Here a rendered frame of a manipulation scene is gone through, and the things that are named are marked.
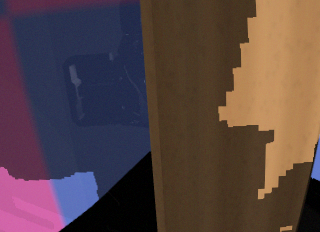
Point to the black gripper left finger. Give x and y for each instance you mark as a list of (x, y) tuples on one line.
[(129, 206)]

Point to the brown wooden board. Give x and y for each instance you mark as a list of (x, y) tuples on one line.
[(233, 99)]

